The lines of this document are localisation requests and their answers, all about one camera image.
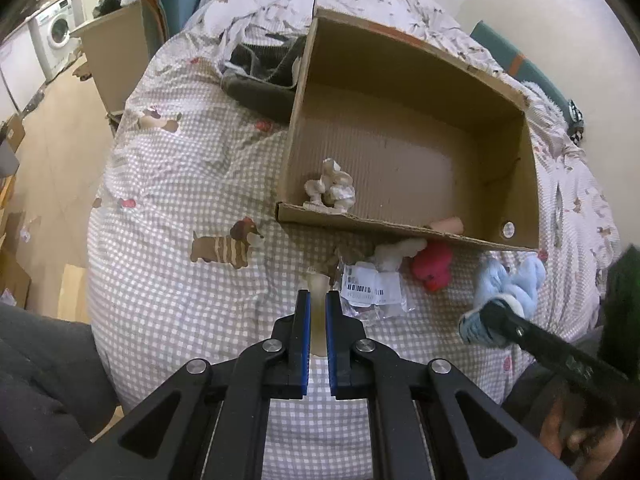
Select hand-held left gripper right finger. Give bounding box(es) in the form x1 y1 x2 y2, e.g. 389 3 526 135
325 290 577 480

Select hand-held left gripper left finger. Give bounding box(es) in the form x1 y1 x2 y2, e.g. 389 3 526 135
57 289 313 480

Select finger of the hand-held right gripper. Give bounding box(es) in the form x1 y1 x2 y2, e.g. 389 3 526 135
481 299 632 411

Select cream soft toy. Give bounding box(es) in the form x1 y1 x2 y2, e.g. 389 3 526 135
305 269 332 359

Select light blue plush toy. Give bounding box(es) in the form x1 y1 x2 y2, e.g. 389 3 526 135
458 257 547 347

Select brown cardboard box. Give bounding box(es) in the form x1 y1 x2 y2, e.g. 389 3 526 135
276 6 542 254

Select pink soft toy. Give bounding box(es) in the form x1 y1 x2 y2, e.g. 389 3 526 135
431 216 464 235

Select person's right hand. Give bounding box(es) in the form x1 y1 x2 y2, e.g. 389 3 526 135
541 396 626 467

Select clear plastic bag with label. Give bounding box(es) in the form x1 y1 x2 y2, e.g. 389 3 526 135
336 246 410 319

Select white fluffy plush toy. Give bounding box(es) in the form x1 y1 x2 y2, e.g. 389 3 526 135
371 238 429 274

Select red plush toy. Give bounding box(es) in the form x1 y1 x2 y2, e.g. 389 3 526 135
411 240 455 292

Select checked dog print blanket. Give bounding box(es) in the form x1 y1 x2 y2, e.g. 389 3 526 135
86 0 623 480

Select black white checked cloth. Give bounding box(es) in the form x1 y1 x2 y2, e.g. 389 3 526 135
566 99 587 148

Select flat cardboard piece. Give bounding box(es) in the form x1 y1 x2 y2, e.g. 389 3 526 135
57 263 92 322

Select dark grey cloth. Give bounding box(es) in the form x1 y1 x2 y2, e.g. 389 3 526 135
219 34 307 125

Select teal pillow with orange stripe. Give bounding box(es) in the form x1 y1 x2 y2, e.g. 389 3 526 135
469 20 572 113

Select person's grey trousers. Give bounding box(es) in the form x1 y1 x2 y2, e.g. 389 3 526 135
0 302 122 480

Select beige cabinet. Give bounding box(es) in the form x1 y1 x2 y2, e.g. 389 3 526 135
69 0 152 117

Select white washing machine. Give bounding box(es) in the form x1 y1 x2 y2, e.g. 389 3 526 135
31 0 82 72

